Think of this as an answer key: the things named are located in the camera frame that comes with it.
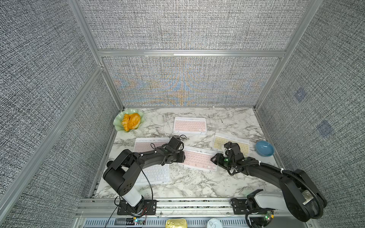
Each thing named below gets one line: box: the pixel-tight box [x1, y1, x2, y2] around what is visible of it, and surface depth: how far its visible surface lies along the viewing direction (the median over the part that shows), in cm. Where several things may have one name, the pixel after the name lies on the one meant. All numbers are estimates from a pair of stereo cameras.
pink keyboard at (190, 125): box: [173, 116, 207, 135], surface depth 108 cm
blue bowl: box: [255, 140, 275, 158], surface depth 95 cm
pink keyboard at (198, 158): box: [178, 145, 218, 171], surface depth 92 cm
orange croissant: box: [121, 113, 141, 132], surface depth 102 cm
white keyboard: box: [135, 163, 171, 184], surface depth 85 cm
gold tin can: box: [165, 218, 188, 228], surface depth 67 cm
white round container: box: [206, 218, 223, 228], surface depth 66 cm
